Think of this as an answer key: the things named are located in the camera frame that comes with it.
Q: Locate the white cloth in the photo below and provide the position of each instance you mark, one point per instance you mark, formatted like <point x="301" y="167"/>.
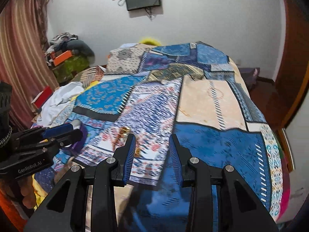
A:
<point x="60" y="101"/>

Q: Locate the person's left hand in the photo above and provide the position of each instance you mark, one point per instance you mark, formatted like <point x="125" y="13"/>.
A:
<point x="27" y="193"/>

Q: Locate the red box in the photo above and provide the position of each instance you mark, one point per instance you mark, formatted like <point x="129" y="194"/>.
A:
<point x="42" y="98"/>

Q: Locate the pile of clothes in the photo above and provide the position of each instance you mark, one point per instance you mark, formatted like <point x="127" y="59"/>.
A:
<point x="64" y="42"/>

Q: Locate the striped curtain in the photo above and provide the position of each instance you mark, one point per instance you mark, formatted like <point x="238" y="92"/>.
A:
<point x="21" y="53"/>

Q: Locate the purple tape roll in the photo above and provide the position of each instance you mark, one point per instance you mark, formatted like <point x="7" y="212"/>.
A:
<point x="80" y="140"/>

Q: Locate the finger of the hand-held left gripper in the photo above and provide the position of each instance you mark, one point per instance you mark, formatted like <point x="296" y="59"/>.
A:
<point x="58" y="130"/>
<point x="70" y="136"/>

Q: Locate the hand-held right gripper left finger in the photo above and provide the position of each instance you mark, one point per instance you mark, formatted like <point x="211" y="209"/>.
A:
<point x="128" y="160"/>

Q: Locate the yellow fluffy thing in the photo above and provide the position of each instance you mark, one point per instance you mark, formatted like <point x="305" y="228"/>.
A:
<point x="148" y="41"/>

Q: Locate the orange box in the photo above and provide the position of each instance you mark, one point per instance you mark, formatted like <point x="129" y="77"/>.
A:
<point x="62" y="56"/>

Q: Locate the gold bangle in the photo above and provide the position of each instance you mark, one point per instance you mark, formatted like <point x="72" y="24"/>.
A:
<point x="125" y="131"/>

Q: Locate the dark purple stool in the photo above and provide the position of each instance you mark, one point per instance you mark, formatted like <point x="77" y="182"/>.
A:
<point x="249" y="76"/>

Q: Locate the wooden door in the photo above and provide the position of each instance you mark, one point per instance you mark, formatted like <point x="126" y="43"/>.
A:
<point x="293" y="60"/>

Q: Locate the green bag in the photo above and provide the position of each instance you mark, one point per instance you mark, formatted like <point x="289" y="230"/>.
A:
<point x="70" y="66"/>

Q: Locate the small gold jewelry piece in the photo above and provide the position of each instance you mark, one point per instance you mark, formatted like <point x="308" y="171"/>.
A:
<point x="137" y="152"/>

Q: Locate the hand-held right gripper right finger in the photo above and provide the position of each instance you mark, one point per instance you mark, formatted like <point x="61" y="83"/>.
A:
<point x="175" y="160"/>

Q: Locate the patchwork printed blanket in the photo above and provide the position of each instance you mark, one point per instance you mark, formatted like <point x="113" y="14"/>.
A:
<point x="205" y="106"/>

